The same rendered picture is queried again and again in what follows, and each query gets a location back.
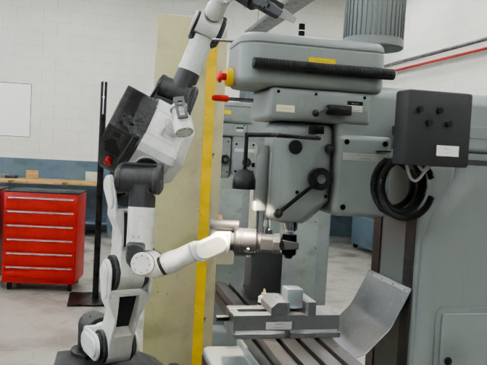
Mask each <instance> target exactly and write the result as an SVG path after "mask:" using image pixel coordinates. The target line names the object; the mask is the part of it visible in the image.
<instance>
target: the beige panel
mask: <svg viewBox="0 0 487 365"><path fill-rule="evenodd" d="M192 19H193V17H191V16H183V15H176V14H162V13H158V15H157V36H156V52H155V68H154V89H155V86H156V84H157V81H158V79H159V78H160V77H161V76H162V75H163V74H164V75H167V76H168V77H171V78H174V76H175V73H176V71H177V68H178V65H179V64H180V61H181V59H182V57H183V54H184V52H185V50H186V47H187V45H188V42H189V39H188V34H189V33H190V28H189V25H190V24H191V21H192ZM227 49H228V42H219V43H218V45H217V46H216V47H215V48H213V49H211V50H210V51H209V54H208V57H207V60H206V61H205V64H204V67H203V70H202V71H201V74H200V77H199V80H198V82H197V84H196V85H192V86H193V87H194V86H195V87H197V88H198V89H199V93H198V96H197V99H196V102H195V104H194V106H193V109H192V112H191V115H190V116H191V117H192V120H193V126H194V131H195V135H194V137H193V140H192V142H191V146H190V148H189V150H188V153H187V156H186V159H185V161H184V163H183V166H182V169H180V171H179V172H178V173H177V174H176V176H175V178H174V179H173V180H172V182H169V183H164V189H163V191H162V192H161V193H160V194H159V195H155V194H154V195H155V197H156V202H155V217H154V242H153V247H154V249H155V250H156V251H158V252H160V253H161V254H164V253H166V252H168V251H171V250H175V249H177V248H179V247H181V246H184V245H186V244H188V243H190V242H192V241H199V240H203V239H205V238H207V237H209V236H210V235H211V234H212V231H213V230H211V229H210V220H211V219H218V216H219V202H220V175H221V161H222V133H223V119H224V105H225V102H222V101H213V100H212V96H213V95H225V81H224V80H222V81H221V83H219V82H218V81H217V72H218V71H219V70H222V73H225V70H226V63H227ZM216 258H217V256H215V257H213V258H210V259H208V260H206V261H203V262H202V261H200V262H198V261H195V262H194V263H192V264H189V265H187V266H185V267H183V268H182V269H180V270H178V271H176V272H174V273H172V274H166V275H163V276H161V277H157V278H153V279H152V288H151V297H150V299H149V301H148V303H147V304H146V306H145V308H144V310H143V336H142V352H143V353H146V354H149V355H150V356H153V357H155V359H157V360H158V361H160V362H161V363H162V364H164V365H169V364H171V363H179V365H201V362H202V355H203V351H204V348H206V347H209V346H212V328H213V313H214V299H215V272H216Z"/></svg>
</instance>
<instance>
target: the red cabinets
mask: <svg viewBox="0 0 487 365"><path fill-rule="evenodd" d="M8 187H9V186H0V277H1V276H2V277H1V282H7V289H11V288H12V282H18V283H39V284H61V285H67V291H71V290H72V285H74V284H75V283H78V280H79V279H80V278H81V277H82V276H83V262H84V244H85V226H86V191H87V190H68V189H52V188H22V187H18V188H12V189H9V190H8Z"/></svg>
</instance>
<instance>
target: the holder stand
mask: <svg viewBox="0 0 487 365"><path fill-rule="evenodd" d="M282 260H283V254H282V252H281V251H280V254H276V253H272V252H259V250H258V251H257V252H255V256H252V255H249V257H247V255H246V257H245V271H244V284H243V286H244V288H245V290H246V292H247V294H248V297H249V299H255V300H258V296H259V295H261V294H262V292H263V290H264V289H265V290H266V293H279V294H280V286H281V274H282Z"/></svg>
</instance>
